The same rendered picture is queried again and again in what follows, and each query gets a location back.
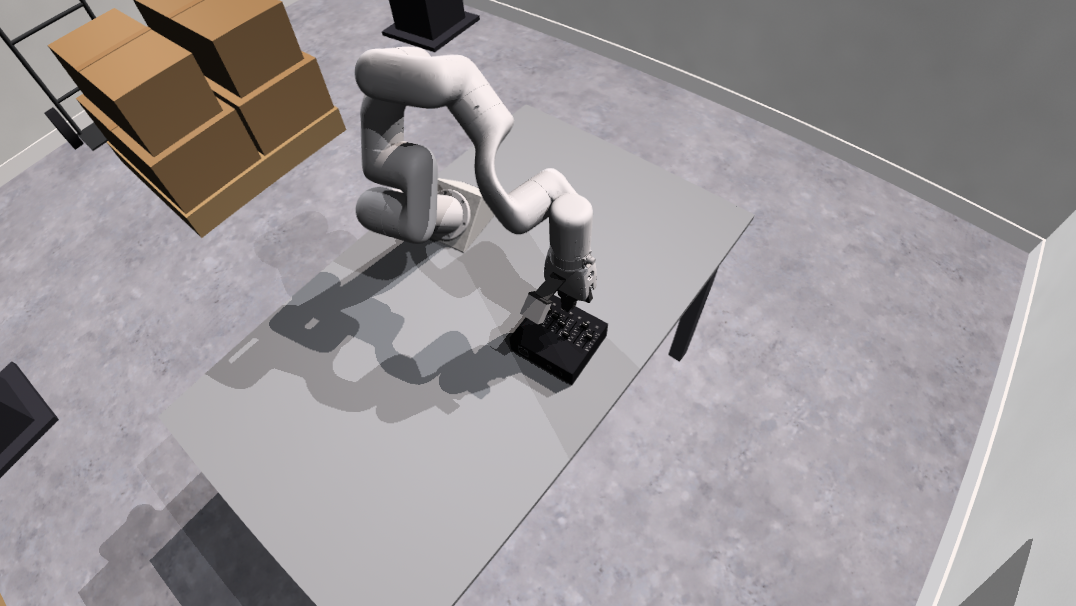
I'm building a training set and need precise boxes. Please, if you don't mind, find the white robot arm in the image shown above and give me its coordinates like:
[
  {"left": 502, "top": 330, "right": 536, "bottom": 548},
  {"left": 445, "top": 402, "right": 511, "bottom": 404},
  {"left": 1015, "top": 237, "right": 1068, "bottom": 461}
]
[{"left": 355, "top": 47, "right": 596, "bottom": 270}]

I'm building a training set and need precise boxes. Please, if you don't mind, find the black lighting desk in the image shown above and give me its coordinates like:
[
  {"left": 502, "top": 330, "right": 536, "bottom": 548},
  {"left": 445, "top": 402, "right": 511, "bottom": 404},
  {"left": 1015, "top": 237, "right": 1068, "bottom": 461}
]
[{"left": 509, "top": 295, "right": 608, "bottom": 385}]

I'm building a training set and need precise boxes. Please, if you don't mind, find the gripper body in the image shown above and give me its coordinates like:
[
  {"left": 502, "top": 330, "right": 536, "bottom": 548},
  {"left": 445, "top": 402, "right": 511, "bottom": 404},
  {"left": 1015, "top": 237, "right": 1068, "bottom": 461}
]
[{"left": 544, "top": 248, "right": 597, "bottom": 301}]

